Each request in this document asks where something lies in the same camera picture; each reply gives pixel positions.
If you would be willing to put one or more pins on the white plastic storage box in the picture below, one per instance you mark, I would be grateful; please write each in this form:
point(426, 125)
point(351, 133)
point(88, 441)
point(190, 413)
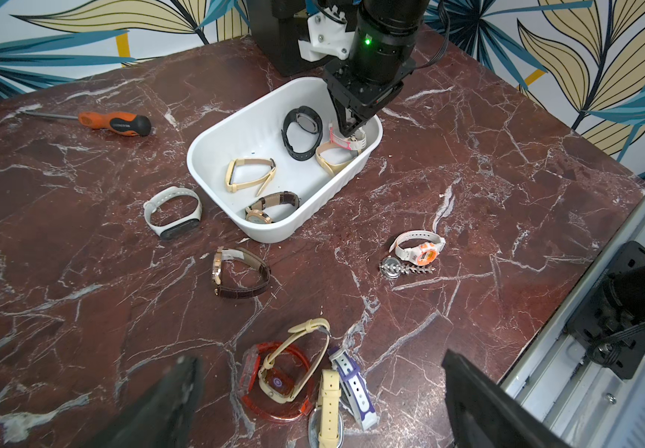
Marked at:
point(255, 132)

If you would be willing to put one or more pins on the brown strap white dial watch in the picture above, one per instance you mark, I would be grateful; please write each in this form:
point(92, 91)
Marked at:
point(257, 212)

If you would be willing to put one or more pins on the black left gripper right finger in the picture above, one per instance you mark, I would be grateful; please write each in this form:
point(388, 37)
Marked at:
point(483, 415)

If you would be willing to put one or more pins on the orange handled screwdriver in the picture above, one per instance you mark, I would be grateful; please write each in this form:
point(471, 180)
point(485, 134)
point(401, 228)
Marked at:
point(122, 123)

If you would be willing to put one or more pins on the red transparent watch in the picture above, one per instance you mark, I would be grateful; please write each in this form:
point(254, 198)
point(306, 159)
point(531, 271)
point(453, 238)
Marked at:
point(256, 402)

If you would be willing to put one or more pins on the cream strap round watch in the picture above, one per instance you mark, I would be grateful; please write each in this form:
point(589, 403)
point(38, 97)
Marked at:
point(334, 158)

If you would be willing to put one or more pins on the purple white strap watch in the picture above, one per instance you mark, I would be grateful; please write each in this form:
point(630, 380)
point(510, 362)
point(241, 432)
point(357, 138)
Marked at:
point(355, 392)

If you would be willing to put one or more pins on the beige strap watch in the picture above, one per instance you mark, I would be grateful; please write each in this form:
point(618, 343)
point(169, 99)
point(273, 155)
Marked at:
point(243, 174)

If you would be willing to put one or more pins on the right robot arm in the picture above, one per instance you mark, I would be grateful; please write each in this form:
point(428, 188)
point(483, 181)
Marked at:
point(364, 47)

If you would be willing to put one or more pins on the white pink strap watch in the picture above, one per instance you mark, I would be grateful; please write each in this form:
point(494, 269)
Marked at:
point(356, 142)

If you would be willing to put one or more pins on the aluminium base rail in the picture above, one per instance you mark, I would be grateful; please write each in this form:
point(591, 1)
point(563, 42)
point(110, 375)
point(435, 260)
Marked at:
point(583, 378)

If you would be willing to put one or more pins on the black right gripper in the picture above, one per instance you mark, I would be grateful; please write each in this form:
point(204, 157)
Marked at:
point(360, 87)

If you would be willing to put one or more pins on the white orange strap watch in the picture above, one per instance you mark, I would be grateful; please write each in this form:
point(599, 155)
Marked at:
point(421, 255)

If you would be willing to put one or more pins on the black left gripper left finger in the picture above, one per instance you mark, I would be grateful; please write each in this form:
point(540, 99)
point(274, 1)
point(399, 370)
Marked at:
point(162, 416)

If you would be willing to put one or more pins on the cream strap watch on red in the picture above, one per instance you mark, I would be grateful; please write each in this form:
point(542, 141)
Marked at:
point(284, 373)

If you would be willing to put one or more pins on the silver metal bracelet watch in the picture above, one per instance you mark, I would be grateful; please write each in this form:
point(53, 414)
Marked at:
point(392, 268)

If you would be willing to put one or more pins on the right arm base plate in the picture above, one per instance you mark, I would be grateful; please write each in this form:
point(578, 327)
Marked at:
point(610, 322)

